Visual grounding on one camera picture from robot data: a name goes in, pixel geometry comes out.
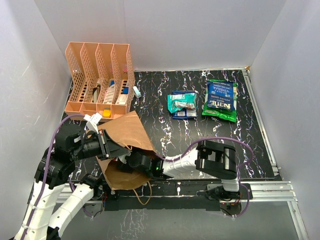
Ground small white blue stapler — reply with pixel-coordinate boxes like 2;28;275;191
132;86;141;99

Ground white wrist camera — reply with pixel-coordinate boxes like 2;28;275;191
117;154;130;164
83;112;102;133

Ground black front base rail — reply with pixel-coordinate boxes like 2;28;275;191
104;179;221;211

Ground white label cards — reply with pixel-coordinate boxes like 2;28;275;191
102;79;129;105

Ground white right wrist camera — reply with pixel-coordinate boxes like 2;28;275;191
117;154;130;164

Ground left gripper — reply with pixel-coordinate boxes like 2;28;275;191
71;127;129;160

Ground brown paper bag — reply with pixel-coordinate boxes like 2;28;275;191
97;111;156;195

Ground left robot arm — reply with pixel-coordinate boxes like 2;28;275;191
14;124;129;240

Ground yellow sticky note block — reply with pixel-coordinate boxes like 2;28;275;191
102;108;111;118

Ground blue Kettle chips bag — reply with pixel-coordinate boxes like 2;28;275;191
206;81;236;111

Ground blue snack packet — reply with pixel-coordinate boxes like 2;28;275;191
172;90;197;120

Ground aluminium table frame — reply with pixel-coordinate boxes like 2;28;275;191
64;69;308;240

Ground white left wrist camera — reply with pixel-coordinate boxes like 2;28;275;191
83;112;102;133

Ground small candy bar packet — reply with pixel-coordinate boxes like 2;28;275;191
173;101;196;111

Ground orange plastic file organizer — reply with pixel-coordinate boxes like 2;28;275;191
64;42;136;122

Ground green Chuba chips bag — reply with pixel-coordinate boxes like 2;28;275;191
202;79;238;123

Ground teal snack packet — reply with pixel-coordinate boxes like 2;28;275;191
167;92;197;114

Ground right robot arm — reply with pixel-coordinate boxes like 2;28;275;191
116;140;241;201

